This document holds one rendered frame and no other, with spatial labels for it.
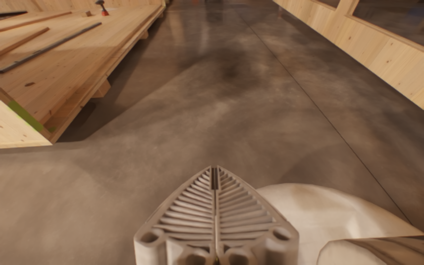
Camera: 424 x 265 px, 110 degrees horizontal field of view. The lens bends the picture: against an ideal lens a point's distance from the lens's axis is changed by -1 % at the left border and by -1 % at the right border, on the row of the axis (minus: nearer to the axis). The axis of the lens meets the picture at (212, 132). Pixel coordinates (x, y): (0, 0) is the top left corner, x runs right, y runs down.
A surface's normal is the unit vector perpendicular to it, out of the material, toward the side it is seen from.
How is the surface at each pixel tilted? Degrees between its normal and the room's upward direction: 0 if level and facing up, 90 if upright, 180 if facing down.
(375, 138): 0
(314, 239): 0
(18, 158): 0
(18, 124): 90
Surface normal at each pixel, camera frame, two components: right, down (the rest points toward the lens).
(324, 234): -0.02, -0.69
